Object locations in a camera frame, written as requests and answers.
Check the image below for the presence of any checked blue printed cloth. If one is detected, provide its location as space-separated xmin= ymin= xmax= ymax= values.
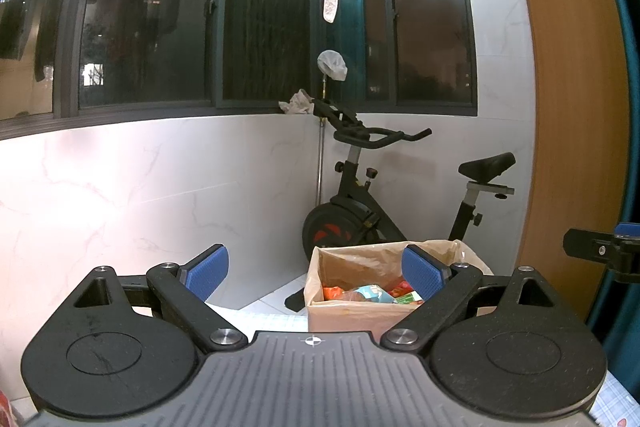
xmin=0 ymin=304 xmax=640 ymax=427

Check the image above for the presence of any pale blue snack packet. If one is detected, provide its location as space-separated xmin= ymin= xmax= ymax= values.
xmin=347 ymin=284 xmax=401 ymax=304

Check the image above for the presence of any brown cardboard box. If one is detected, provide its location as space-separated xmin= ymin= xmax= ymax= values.
xmin=306 ymin=239 xmax=496 ymax=333

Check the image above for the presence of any white plastic bag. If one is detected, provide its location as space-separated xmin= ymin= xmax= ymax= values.
xmin=316 ymin=49 xmax=349 ymax=82

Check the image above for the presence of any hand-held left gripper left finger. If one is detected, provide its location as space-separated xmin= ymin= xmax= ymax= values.
xmin=72 ymin=244 xmax=248 ymax=350

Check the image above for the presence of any wooden door panel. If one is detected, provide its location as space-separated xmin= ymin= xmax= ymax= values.
xmin=502 ymin=0 xmax=631 ymax=278

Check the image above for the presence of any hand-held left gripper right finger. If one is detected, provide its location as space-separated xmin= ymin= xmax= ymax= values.
xmin=380 ymin=244 xmax=556 ymax=350

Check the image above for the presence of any red sausage packet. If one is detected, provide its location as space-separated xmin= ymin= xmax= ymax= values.
xmin=387 ymin=277 xmax=416 ymax=298

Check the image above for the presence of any black exercise bike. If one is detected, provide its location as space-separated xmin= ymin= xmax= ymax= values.
xmin=285 ymin=99 xmax=516 ymax=310

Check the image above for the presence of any crumpled white cloth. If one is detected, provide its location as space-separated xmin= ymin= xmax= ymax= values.
xmin=278 ymin=89 xmax=315 ymax=115

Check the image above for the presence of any metal pole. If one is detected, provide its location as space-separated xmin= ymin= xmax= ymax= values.
xmin=315 ymin=74 xmax=331 ymax=208

